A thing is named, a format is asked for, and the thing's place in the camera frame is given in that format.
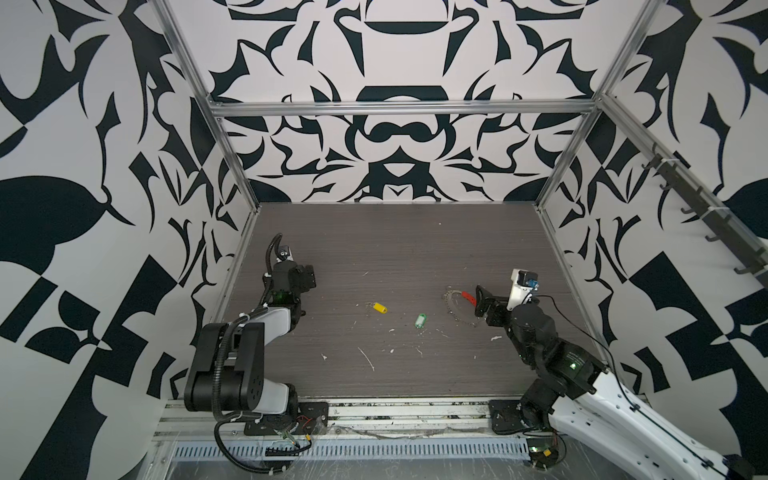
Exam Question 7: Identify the black corrugated cable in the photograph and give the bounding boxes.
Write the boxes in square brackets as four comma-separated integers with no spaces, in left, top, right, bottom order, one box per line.
[212,416,313,475]

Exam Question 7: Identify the green key tag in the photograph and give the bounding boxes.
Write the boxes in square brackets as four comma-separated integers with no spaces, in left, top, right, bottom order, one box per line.
[414,314,428,329]

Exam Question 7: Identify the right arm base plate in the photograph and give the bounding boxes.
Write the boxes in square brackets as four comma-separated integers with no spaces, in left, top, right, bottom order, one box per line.
[488,398,557,435]

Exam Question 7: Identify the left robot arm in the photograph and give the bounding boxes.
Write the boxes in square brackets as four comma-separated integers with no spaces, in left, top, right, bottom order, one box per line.
[183,260,316,422]

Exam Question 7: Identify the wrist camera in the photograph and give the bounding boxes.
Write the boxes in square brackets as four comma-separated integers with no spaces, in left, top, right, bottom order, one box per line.
[275,245,294,262]
[507,268,539,311]

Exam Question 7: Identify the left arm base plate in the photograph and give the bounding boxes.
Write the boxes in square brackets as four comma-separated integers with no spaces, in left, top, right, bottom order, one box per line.
[244,401,329,436]

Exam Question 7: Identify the black wall hook rack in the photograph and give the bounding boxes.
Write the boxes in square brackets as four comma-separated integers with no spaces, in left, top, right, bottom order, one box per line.
[643,151,767,289]

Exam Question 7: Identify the red key tag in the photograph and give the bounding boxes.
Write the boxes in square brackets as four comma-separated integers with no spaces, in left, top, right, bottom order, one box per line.
[461,291,477,306]

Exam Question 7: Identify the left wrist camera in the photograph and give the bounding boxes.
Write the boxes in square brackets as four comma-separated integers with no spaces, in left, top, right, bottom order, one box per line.
[275,245,294,262]

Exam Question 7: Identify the white cable duct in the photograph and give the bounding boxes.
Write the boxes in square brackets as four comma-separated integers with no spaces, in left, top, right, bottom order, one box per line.
[173,436,532,462]

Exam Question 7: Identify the small electronics board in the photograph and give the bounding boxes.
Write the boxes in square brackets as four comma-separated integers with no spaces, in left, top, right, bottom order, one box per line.
[526,435,568,471]

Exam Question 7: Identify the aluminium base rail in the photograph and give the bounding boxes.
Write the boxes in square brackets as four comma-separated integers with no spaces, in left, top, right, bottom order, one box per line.
[154,397,496,438]

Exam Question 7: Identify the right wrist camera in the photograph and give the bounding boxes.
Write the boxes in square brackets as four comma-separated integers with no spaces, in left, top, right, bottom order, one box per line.
[507,268,539,311]

